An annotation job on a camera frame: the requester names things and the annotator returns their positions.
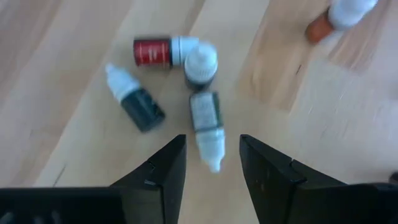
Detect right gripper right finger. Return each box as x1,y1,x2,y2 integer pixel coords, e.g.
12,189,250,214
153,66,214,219
239,134,348,224

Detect small dark dropper bottle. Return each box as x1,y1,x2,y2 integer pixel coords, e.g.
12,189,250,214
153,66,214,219
183,42,219,91

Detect small black dropper bottle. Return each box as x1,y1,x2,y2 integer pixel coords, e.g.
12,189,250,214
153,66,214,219
104,63,166,134

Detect small dark green labelled bottle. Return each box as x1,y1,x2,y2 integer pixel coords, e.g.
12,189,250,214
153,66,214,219
188,91,226,174

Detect small red dropper bottle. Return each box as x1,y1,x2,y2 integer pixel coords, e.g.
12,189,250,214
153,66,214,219
132,35,200,68

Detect small orange dropper bottle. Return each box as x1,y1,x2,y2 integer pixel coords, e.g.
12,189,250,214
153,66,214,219
305,0,379,44

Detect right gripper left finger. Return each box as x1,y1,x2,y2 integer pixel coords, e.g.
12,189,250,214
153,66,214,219
110,134,187,224

